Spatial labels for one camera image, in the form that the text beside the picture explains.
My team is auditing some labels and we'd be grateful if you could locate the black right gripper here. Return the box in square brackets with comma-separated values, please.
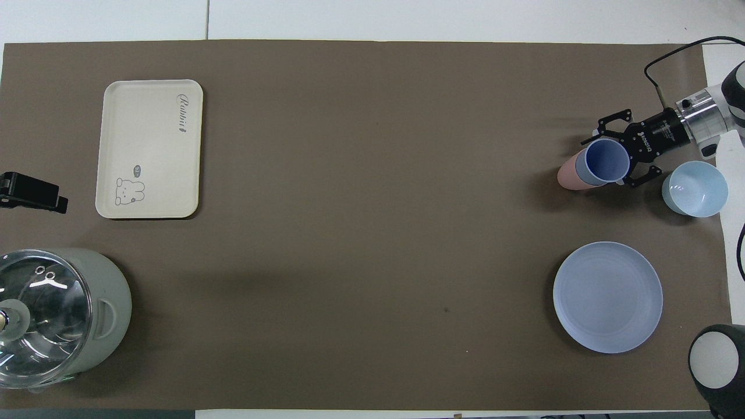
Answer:
[581, 109, 690, 188]

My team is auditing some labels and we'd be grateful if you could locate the pale green cooking pot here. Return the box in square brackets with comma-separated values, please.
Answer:
[0, 248, 132, 392]

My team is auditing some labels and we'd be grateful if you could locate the blue plastic cup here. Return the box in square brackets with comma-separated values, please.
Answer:
[575, 139, 631, 187]

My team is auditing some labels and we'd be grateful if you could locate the brown table mat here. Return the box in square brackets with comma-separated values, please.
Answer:
[0, 40, 743, 411]

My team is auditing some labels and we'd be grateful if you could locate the blue round plate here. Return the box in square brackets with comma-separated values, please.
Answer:
[553, 242, 664, 354]

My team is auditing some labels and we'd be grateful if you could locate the cream rectangular rabbit tray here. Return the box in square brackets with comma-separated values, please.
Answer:
[95, 80, 204, 219]

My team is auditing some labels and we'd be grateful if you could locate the pink plastic cup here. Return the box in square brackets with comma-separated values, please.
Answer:
[557, 148, 590, 191]

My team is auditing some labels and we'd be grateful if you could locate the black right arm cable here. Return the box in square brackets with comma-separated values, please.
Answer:
[644, 36, 745, 106]

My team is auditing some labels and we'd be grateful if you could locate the glass pot lid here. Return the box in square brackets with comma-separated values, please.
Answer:
[0, 250, 93, 389]

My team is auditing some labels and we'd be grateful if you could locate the light blue bowl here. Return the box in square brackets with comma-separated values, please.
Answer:
[662, 161, 729, 218]

